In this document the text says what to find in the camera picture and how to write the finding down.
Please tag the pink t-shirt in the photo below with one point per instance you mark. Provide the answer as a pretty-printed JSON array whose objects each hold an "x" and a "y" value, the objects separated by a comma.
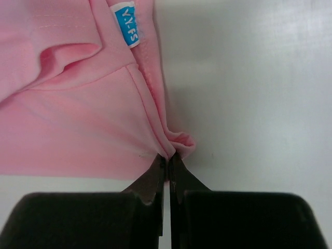
[{"x": 82, "y": 93}]

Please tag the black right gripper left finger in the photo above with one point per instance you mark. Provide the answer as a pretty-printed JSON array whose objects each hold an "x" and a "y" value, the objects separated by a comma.
[{"x": 132, "y": 218}]

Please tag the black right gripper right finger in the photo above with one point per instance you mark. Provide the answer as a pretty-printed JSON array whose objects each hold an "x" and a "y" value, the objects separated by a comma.
[{"x": 203, "y": 218}]

